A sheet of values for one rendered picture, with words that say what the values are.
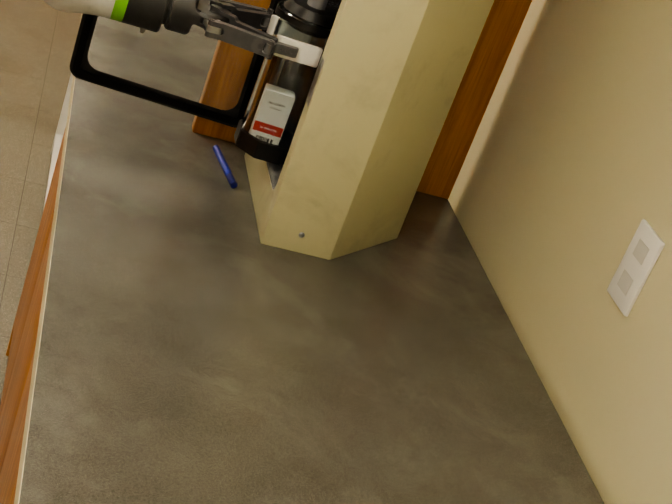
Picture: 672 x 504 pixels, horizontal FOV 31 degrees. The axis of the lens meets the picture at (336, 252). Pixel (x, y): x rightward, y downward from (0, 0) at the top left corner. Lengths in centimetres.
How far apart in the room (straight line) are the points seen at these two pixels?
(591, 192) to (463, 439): 47
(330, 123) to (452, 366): 38
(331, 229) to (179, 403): 51
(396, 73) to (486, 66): 46
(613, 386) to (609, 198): 28
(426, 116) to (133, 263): 52
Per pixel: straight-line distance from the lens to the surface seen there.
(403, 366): 161
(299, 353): 154
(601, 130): 182
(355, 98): 170
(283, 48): 175
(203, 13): 176
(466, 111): 216
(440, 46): 177
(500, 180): 210
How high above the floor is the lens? 170
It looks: 24 degrees down
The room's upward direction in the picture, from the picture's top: 21 degrees clockwise
